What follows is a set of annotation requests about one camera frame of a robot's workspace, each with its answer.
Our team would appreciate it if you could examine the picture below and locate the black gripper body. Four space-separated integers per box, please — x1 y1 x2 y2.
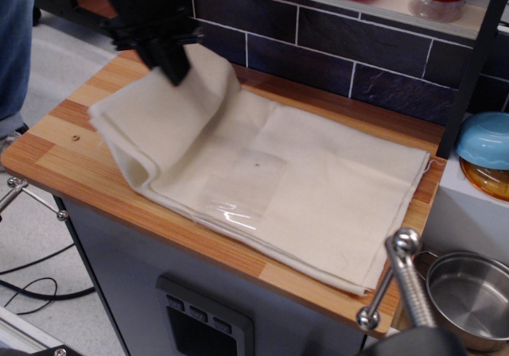
103 0 204 50

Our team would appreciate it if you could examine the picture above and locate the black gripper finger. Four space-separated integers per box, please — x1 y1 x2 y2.
153 42 190 86
137 46 159 69

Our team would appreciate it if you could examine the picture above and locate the cream cloth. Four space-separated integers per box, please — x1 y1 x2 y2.
89 44 429 295

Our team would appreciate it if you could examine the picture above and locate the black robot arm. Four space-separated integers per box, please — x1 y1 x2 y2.
102 0 203 86

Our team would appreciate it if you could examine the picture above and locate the person leg in jeans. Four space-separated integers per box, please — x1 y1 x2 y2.
1 0 34 138

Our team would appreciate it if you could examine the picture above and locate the clear plastic tape patch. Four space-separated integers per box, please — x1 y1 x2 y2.
200 148 287 231

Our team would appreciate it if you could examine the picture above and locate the white sneaker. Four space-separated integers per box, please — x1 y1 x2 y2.
1 123 29 153

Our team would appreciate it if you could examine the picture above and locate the silver clamp screw left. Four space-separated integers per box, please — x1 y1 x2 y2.
0 177 69 222

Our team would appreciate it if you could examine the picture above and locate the silver clamp screw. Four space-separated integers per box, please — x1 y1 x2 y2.
0 177 69 222
356 228 437 331

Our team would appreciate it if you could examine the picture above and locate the grey toy kitchen cabinet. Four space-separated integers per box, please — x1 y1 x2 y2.
57 199 365 355

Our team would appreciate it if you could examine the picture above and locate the silver clamp screw right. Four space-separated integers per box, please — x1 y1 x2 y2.
356 228 437 331

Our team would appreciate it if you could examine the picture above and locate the light blue plastic bowl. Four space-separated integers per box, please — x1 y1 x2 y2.
455 111 508 170

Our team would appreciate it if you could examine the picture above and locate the orange translucent plate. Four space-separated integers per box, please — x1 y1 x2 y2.
460 158 508 202

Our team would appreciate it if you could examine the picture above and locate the stainless steel pot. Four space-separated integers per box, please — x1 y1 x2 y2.
414 251 508 352

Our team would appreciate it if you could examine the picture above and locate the black table frame background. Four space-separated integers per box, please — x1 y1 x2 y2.
34 0 116 37

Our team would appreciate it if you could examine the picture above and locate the black floor cable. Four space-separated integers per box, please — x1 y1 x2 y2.
0 242 95 315

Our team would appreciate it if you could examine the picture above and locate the dark grey right post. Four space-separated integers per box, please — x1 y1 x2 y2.
435 0 508 159

